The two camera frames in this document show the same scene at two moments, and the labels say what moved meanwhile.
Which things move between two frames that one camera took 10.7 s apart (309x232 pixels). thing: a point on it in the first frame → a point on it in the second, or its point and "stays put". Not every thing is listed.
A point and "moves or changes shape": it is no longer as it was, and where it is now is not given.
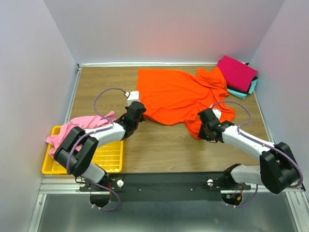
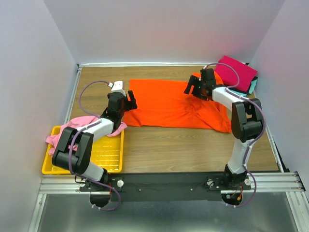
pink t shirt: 86,123 stays put
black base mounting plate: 162,186 stays put
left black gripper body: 142,119 → 125,107
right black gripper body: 203,133 → 202,86
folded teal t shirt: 243,95 stays put
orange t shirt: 175,97 moves or changes shape
